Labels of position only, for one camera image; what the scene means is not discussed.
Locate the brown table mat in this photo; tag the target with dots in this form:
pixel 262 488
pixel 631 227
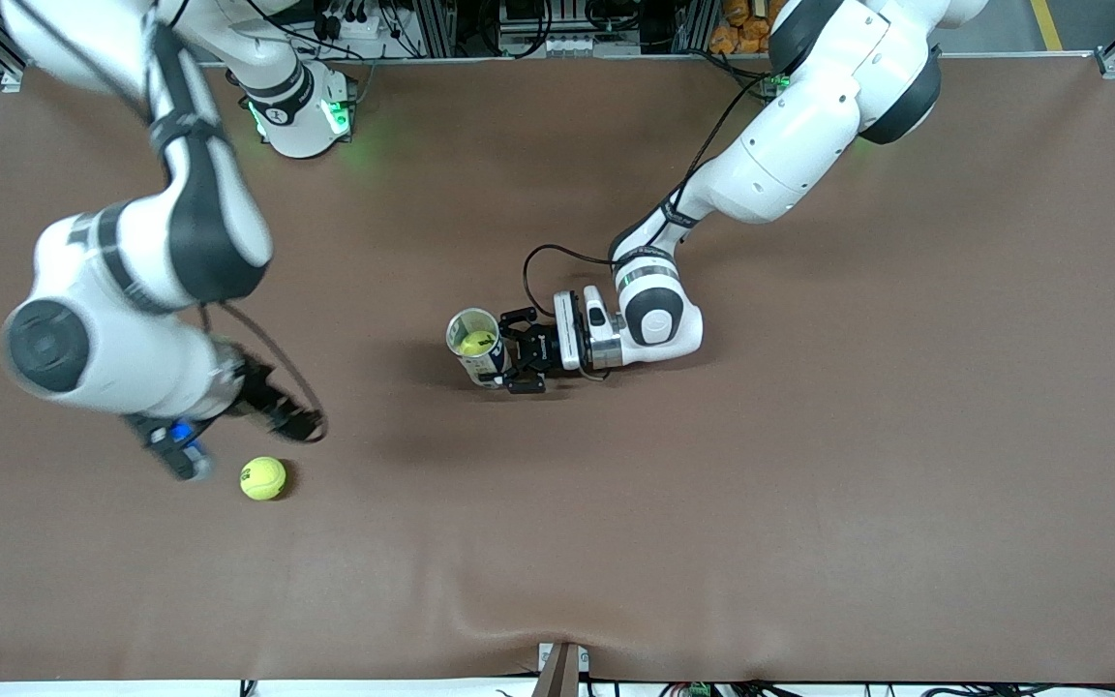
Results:
pixel 809 436

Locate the tennis ball Wilson 3 print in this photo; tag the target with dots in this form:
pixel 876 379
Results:
pixel 477 343

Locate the metal edge bracket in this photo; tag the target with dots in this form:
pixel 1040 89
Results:
pixel 562 673

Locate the orange bag pile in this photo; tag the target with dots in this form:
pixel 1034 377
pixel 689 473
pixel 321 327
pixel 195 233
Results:
pixel 741 24

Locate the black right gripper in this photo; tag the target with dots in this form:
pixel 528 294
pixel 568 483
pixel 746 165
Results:
pixel 256 390

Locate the green terminal connector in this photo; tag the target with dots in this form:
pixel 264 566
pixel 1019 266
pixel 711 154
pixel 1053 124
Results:
pixel 698 690

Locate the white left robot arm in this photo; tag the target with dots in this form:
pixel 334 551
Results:
pixel 799 145

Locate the tennis ball Roland Garros print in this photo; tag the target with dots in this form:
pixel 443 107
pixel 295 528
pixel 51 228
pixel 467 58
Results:
pixel 265 481

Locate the white power strip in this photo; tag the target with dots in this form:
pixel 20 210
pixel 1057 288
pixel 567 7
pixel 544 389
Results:
pixel 354 24

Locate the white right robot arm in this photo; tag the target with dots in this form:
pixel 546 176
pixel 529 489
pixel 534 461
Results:
pixel 132 261

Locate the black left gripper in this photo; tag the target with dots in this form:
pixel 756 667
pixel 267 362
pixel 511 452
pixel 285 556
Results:
pixel 542 349

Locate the blue white tennis ball can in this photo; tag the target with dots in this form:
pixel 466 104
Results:
pixel 490 366

